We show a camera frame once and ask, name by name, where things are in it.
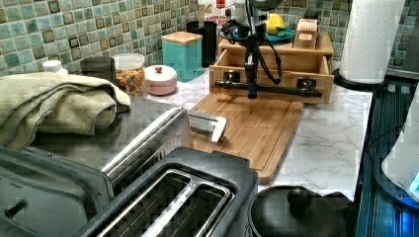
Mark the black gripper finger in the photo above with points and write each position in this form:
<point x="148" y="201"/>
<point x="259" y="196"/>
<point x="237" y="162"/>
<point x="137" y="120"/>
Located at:
<point x="252" y="89"/>

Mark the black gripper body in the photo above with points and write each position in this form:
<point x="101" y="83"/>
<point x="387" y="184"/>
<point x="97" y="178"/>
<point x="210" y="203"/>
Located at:
<point x="252" y="41"/>

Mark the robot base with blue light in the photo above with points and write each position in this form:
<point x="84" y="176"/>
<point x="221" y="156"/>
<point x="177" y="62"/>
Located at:
<point x="397" y="164"/>

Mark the toy yellow lemon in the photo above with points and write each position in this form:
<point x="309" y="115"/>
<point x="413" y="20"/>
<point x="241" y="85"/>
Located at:
<point x="274" y="24"/>

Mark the blue plate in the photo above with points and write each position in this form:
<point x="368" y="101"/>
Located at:
<point x="282" y="36"/>

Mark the cereal box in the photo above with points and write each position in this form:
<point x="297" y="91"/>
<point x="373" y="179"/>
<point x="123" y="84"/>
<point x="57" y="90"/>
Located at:
<point x="217" y="11"/>

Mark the black utensil holder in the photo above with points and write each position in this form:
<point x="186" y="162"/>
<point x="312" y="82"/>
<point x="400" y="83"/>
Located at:
<point x="208" y="32"/>

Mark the bamboo cutting board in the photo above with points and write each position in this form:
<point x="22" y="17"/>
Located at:
<point x="258" y="130"/>

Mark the tea bag box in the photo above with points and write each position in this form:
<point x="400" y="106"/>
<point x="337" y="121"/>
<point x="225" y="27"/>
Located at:
<point x="306" y="33"/>

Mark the wooden utensil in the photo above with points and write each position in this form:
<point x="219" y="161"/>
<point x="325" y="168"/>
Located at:
<point x="201" y="14"/>

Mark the teal canister with wooden lid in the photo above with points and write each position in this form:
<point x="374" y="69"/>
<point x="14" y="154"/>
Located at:
<point x="183" y="52"/>

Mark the pink lidded bowl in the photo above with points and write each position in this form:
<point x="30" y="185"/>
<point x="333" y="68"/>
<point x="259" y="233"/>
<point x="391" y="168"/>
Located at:
<point x="160" y="80"/>

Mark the paper towel roll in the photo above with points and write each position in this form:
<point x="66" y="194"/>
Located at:
<point x="368" y="43"/>

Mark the clear jar of cereal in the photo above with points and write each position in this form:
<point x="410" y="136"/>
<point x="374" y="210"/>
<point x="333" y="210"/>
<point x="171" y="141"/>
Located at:
<point x="130" y="76"/>

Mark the black two-slot toaster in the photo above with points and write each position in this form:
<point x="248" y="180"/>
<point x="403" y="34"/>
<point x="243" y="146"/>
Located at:
<point x="189" y="193"/>

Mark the black pot lid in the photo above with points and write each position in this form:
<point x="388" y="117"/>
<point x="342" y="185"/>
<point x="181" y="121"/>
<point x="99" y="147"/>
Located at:
<point x="295" y="211"/>

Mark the dark grey cup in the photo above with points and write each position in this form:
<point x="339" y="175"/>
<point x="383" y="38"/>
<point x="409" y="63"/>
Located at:
<point x="99" y="66"/>

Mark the white cap bottle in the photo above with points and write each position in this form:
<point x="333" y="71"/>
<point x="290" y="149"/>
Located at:
<point x="54" y="66"/>

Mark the beige folded towel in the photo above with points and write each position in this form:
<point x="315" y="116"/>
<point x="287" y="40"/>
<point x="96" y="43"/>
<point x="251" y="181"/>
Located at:
<point x="56" y="103"/>

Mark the stainless steel toaster oven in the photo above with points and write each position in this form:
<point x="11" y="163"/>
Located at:
<point x="53" y="187"/>

